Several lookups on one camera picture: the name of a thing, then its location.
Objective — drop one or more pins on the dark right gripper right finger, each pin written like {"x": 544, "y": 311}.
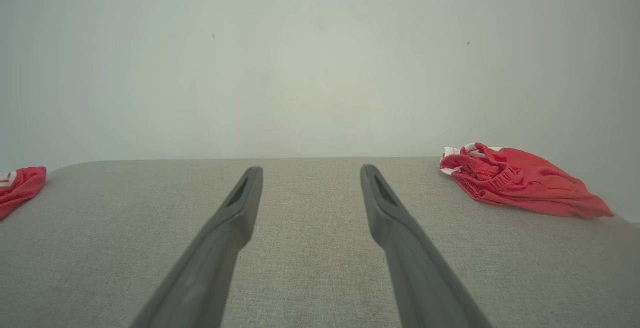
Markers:
{"x": 415, "y": 268}

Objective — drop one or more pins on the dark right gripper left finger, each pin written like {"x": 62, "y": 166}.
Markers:
{"x": 215, "y": 258}

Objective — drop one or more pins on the red basketball shorts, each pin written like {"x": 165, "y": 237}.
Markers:
{"x": 530, "y": 183}

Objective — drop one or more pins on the red and white jersey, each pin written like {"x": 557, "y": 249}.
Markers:
{"x": 22, "y": 188}

